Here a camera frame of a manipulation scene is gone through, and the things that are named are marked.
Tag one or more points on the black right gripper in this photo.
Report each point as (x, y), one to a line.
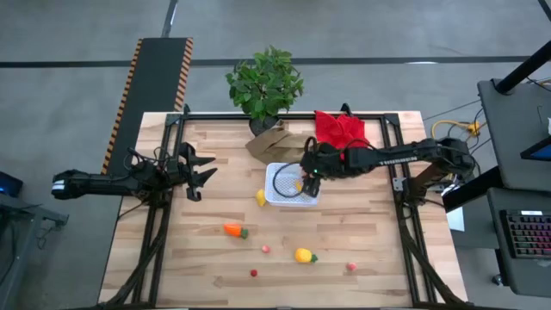
(323, 161)

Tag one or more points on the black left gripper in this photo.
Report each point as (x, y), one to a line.
(177, 172)

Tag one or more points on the yellow toy fruit piece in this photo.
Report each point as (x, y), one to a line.
(299, 186)

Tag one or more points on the white perforated plastic basket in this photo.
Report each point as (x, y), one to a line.
(270, 181)

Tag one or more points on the yellow toy lemon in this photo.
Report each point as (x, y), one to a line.
(261, 198)

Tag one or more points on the orange toy carrot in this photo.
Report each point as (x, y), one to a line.
(233, 230)

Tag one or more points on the pink toy peach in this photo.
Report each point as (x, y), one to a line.
(351, 266)

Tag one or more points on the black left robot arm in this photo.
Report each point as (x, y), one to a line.
(99, 185)

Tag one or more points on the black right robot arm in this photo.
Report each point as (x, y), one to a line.
(400, 157)

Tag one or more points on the tan crumpled cloth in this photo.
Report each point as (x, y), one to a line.
(275, 146)

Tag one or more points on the red crumpled cloth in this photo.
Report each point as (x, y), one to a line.
(336, 127)

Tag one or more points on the yellow toy pineapple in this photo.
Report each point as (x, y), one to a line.
(302, 255)

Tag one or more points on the pink lumpy toy fruit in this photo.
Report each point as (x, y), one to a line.
(266, 249)

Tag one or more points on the black hazard-striped floor ramp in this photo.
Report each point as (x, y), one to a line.
(150, 86)

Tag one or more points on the potted green leafy tree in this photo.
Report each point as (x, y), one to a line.
(264, 86)

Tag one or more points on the white paper sheet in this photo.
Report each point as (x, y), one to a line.
(455, 219)

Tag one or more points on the grey metal stand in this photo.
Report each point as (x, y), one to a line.
(21, 224)

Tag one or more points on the blue-lit dark device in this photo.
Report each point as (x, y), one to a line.
(8, 185)

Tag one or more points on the grey desk with keyboard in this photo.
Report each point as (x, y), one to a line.
(499, 267)

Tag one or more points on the grey desk with pole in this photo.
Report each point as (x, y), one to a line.
(512, 129)

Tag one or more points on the backlit rainbow keyboard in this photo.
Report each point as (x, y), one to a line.
(529, 234)

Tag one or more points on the blue-screen laptop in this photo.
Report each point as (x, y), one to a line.
(540, 151)

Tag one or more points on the black diagonal pole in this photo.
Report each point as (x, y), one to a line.
(525, 64)

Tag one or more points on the black aluminium table frame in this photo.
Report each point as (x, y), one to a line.
(215, 116)

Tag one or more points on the small silver corner bracket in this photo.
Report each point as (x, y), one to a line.
(399, 184)

